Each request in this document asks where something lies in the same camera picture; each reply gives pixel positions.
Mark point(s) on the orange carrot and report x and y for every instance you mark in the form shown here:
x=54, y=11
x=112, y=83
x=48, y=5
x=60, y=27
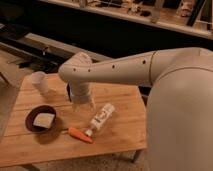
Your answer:
x=76, y=133

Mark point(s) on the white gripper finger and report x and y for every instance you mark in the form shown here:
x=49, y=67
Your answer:
x=74, y=106
x=92, y=104

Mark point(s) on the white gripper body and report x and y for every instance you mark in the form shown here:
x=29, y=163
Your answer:
x=80, y=93

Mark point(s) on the white squeeze bottle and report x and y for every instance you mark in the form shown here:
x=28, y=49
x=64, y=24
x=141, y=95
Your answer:
x=99, y=119

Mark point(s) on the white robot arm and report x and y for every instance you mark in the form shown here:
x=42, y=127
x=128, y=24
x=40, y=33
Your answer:
x=179, y=106

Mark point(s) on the dark brown bowl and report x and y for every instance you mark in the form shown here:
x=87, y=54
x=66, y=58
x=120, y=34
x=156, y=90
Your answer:
x=32, y=115

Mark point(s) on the wooden table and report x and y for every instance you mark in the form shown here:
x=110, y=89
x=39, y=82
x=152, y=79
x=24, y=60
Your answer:
x=122, y=126

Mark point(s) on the long wooden shelf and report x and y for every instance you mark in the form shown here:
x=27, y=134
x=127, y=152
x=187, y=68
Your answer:
x=164, y=18

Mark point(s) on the white sponge block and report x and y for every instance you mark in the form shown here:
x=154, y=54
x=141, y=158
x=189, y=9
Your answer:
x=44, y=120

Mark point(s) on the black eraser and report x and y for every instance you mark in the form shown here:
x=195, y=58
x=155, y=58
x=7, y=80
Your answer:
x=68, y=92

